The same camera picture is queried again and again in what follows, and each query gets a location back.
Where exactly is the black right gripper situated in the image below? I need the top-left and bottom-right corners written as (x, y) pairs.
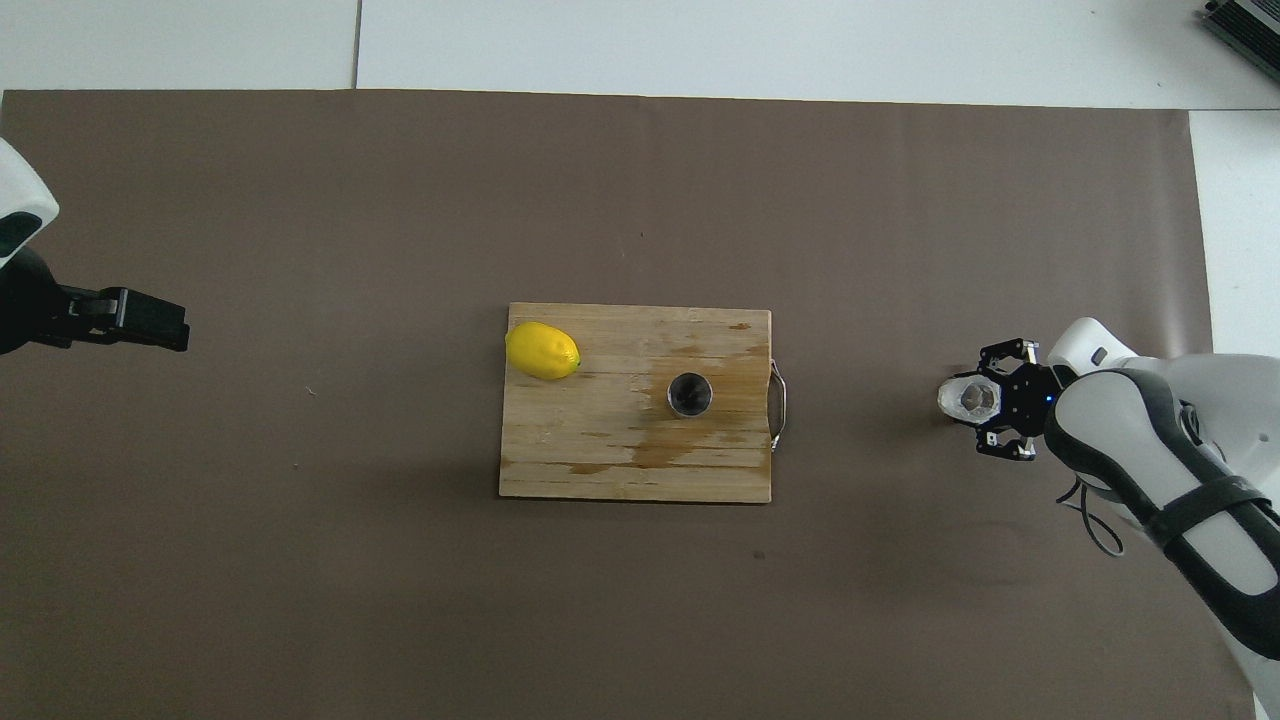
top-left (977, 338), bottom-right (1066, 462)

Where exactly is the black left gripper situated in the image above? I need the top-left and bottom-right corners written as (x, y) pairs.
top-left (0, 245), bottom-right (191, 356)

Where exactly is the clear crinkled plastic cup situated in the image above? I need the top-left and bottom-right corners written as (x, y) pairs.
top-left (936, 372), bottom-right (1004, 425)

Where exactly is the steel double jigger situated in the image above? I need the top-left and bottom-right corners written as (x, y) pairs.
top-left (666, 371), bottom-right (715, 419)

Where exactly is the brown paper table mat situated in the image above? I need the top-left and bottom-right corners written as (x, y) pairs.
top-left (0, 88), bottom-right (1259, 720)

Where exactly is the yellow lemon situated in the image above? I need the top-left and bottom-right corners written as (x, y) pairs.
top-left (505, 321), bottom-right (582, 382)

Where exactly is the wooden cutting board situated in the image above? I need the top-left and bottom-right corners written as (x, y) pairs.
top-left (498, 302), bottom-right (774, 504)

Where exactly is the grey ribbed electronic device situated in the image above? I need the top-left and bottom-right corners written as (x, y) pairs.
top-left (1200, 0), bottom-right (1280, 56)

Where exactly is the black velcro cable strap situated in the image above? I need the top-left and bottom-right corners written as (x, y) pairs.
top-left (1148, 473), bottom-right (1273, 548)

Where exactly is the metal cutting board handle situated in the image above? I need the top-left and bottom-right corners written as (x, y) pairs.
top-left (768, 358), bottom-right (789, 451)

